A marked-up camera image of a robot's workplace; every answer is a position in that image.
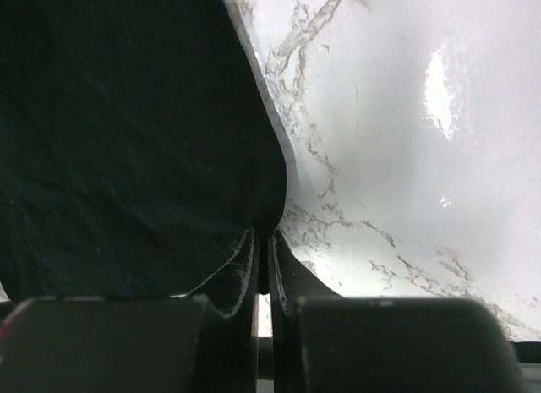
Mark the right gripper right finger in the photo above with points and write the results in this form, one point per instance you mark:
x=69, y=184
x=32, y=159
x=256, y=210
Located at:
x=305, y=322

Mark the black t shirt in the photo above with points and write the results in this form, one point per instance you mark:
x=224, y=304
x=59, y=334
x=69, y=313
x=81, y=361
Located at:
x=136, y=151

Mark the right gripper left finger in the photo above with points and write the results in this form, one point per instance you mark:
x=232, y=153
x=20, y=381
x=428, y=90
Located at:
x=232, y=289

